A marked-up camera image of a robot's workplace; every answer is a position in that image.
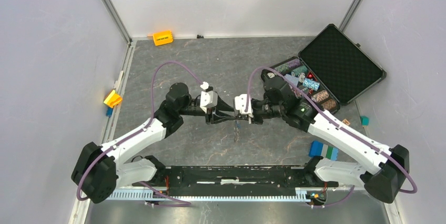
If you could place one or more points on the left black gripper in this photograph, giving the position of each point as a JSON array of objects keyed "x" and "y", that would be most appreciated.
[{"x": 211, "y": 119}]

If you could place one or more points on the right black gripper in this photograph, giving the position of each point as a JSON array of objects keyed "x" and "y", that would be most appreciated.
[{"x": 255, "y": 120}]

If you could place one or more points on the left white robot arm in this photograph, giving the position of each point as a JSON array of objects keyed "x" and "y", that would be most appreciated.
[{"x": 100, "y": 169}]

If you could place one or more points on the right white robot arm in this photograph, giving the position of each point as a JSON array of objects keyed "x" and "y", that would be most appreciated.
[{"x": 383, "y": 171}]

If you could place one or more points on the blue green toy bricks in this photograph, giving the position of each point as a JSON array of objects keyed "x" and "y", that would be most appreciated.
[{"x": 319, "y": 149}]

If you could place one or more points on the black poker chip case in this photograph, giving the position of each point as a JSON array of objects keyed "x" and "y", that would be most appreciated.
[{"x": 330, "y": 72}]

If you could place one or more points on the wooden letter cube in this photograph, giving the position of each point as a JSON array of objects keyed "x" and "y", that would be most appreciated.
[{"x": 346, "y": 122}]

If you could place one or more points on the orange block at back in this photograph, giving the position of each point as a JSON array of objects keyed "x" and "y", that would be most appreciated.
[{"x": 162, "y": 38}]

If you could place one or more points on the orange block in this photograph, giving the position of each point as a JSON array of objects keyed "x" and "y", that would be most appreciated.
[
  {"x": 112, "y": 99},
  {"x": 162, "y": 38}
]

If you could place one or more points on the teal cube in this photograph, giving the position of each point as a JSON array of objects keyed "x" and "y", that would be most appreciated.
[{"x": 364, "y": 120}]

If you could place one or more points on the orange block at left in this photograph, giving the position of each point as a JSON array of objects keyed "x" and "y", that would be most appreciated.
[{"x": 112, "y": 99}]

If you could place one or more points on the small blue block left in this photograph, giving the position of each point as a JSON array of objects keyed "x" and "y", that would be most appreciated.
[{"x": 109, "y": 112}]

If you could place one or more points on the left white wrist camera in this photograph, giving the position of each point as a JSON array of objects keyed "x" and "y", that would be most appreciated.
[{"x": 208, "y": 97}]

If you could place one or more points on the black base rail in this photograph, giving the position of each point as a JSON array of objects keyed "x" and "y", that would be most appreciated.
[{"x": 275, "y": 180}]

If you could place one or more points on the white toothed cable rail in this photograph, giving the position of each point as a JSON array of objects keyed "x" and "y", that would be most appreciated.
[{"x": 145, "y": 194}]

